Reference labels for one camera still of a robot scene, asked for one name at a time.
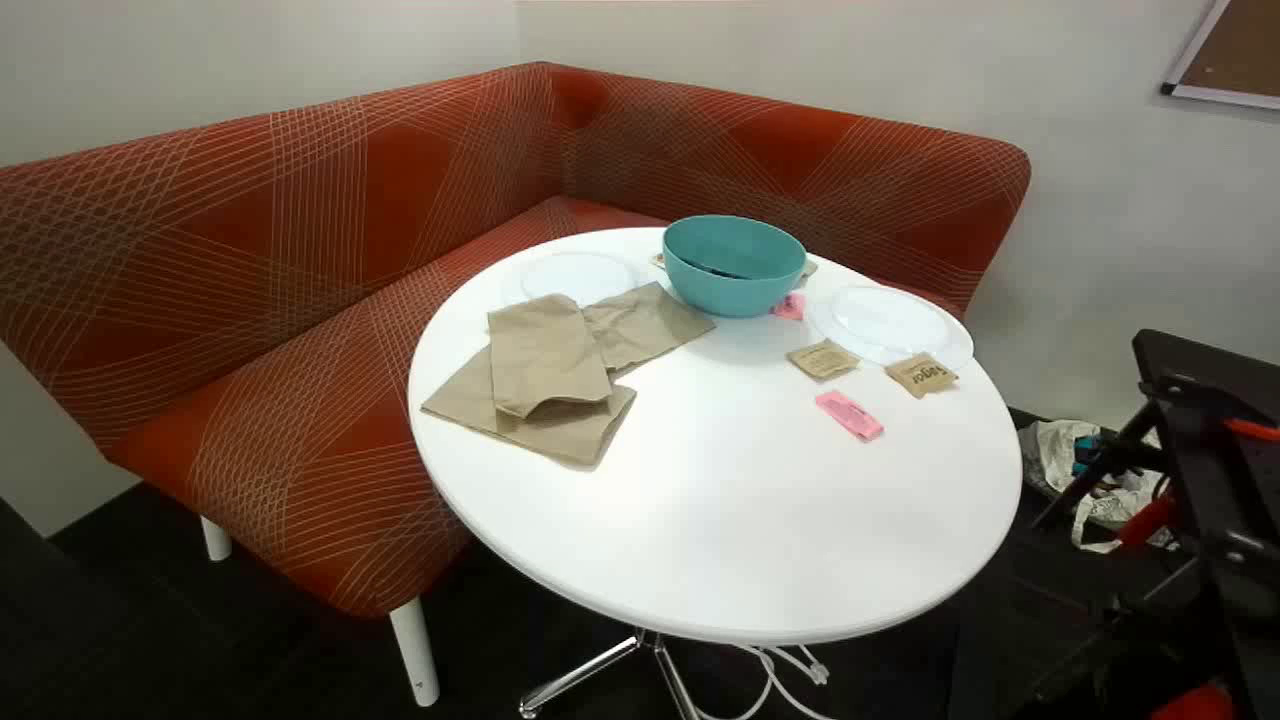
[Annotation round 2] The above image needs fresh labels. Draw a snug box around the orange patterned corner sofa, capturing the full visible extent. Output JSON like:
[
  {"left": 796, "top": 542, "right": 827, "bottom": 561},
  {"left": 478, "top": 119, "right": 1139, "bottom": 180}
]
[{"left": 0, "top": 56, "right": 1038, "bottom": 625}]

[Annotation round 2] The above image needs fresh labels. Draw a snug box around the black and red cart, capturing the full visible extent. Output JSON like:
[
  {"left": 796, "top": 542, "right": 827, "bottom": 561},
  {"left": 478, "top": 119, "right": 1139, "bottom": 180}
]
[{"left": 1019, "top": 324, "right": 1280, "bottom": 720}]

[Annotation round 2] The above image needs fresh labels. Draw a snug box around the white sofa leg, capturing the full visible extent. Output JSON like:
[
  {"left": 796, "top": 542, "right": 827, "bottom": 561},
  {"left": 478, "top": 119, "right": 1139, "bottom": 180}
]
[
  {"left": 197, "top": 511, "right": 237, "bottom": 568},
  {"left": 385, "top": 594, "right": 444, "bottom": 713}
]

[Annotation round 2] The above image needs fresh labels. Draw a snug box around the chrome table base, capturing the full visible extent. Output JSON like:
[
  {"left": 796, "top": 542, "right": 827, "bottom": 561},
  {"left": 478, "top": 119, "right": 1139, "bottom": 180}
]
[{"left": 513, "top": 626, "right": 837, "bottom": 720}]

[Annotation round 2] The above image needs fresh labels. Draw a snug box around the framed cork board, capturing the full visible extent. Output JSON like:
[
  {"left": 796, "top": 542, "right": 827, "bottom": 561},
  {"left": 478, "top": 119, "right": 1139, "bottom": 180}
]
[{"left": 1158, "top": 0, "right": 1280, "bottom": 117}]

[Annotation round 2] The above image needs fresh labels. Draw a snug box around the folded brown paper napkin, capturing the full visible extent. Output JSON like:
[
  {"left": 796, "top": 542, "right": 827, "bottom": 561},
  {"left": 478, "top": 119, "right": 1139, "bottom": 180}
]
[{"left": 486, "top": 290, "right": 622, "bottom": 425}]

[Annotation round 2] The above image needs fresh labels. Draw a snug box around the white bag on floor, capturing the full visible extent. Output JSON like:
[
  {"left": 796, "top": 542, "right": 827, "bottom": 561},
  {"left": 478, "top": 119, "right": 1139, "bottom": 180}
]
[{"left": 1017, "top": 416, "right": 1139, "bottom": 561}]

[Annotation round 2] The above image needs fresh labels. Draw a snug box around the teal bowl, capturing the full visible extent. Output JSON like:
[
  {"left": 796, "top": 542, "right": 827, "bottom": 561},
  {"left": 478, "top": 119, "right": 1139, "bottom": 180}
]
[{"left": 656, "top": 212, "right": 814, "bottom": 324}]

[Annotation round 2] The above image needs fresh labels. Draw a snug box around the clear plastic plate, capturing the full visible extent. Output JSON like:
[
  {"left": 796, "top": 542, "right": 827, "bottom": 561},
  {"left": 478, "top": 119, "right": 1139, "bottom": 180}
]
[
  {"left": 513, "top": 249, "right": 647, "bottom": 306},
  {"left": 806, "top": 279, "right": 982, "bottom": 372}
]

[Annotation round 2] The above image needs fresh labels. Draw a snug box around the large brown paper napkin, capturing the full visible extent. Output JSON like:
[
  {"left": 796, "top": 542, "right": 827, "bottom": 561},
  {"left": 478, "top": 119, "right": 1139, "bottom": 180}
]
[{"left": 417, "top": 345, "right": 642, "bottom": 476}]

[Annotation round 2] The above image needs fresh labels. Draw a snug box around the crumpled brown paper napkin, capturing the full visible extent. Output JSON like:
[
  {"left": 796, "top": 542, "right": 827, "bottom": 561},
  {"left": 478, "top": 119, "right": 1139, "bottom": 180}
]
[{"left": 581, "top": 279, "right": 722, "bottom": 376}]

